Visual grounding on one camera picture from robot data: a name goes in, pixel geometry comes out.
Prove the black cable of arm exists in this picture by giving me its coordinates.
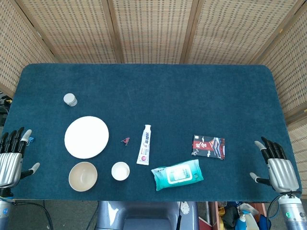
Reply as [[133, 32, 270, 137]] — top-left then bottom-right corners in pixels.
[[267, 193, 288, 230], [12, 201, 54, 230]]

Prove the white round disc on base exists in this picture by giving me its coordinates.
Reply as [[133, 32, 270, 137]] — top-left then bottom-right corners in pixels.
[[180, 201, 190, 216]]

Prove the white paper cup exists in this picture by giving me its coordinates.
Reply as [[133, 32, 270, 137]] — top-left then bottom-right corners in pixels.
[[111, 161, 130, 181]]

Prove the beige bowl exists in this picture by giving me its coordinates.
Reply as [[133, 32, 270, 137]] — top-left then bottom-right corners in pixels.
[[68, 161, 98, 192]]

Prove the blue white spray bottle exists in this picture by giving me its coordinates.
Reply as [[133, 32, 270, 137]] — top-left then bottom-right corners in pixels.
[[235, 210, 248, 230]]

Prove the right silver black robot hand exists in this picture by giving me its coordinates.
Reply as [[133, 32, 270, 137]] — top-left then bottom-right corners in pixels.
[[249, 136, 302, 194]]

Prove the small jar with grey lid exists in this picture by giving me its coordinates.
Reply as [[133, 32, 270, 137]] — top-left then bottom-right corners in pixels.
[[63, 93, 78, 107]]

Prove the black equipment beside table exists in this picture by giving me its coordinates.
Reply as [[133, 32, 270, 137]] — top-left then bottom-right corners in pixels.
[[0, 92, 12, 127]]

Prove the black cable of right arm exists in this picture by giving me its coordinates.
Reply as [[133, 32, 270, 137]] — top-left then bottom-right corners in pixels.
[[267, 193, 288, 230]]

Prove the black and red snack packet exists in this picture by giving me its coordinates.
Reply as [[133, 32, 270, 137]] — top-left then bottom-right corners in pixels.
[[191, 134, 226, 161]]

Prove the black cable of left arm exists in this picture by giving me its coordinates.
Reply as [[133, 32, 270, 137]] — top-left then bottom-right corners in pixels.
[[12, 201, 54, 230]]

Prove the white round plate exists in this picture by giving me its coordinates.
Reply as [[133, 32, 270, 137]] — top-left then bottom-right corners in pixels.
[[64, 115, 110, 159]]

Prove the dark blue table mat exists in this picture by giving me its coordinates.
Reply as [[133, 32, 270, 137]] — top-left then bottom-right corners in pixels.
[[0, 63, 302, 202]]

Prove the teal wet wipes pack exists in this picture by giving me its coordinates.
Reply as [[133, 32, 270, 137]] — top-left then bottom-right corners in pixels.
[[151, 159, 204, 192]]

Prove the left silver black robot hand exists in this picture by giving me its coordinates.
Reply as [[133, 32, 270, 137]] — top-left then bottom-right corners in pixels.
[[0, 126, 40, 190]]

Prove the woven bamboo screen panel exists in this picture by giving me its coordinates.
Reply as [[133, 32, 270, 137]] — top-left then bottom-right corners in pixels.
[[251, 0, 307, 192], [184, 0, 301, 65], [14, 0, 124, 64], [107, 0, 200, 64], [0, 0, 56, 97]]

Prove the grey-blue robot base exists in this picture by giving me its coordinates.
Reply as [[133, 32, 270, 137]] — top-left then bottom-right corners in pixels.
[[95, 200, 200, 230]]

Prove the white toothpaste tube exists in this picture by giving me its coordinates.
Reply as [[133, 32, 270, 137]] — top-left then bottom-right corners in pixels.
[[136, 124, 152, 165]]

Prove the dark cloth bundle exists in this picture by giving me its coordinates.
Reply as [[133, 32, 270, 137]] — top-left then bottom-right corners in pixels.
[[223, 206, 239, 228]]

